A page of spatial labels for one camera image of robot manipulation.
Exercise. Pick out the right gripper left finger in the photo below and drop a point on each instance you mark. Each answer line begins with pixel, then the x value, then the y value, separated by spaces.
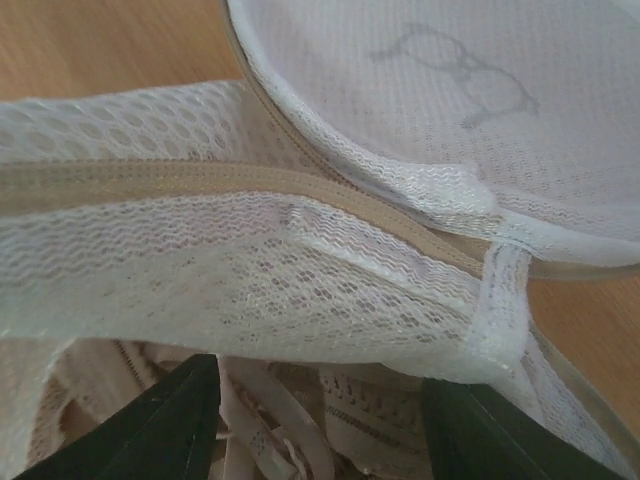
pixel 168 432

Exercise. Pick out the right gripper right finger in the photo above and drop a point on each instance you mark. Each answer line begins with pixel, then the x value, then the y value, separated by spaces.
pixel 473 432

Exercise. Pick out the pale pink lace bra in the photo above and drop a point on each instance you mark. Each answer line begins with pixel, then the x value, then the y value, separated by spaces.
pixel 275 420

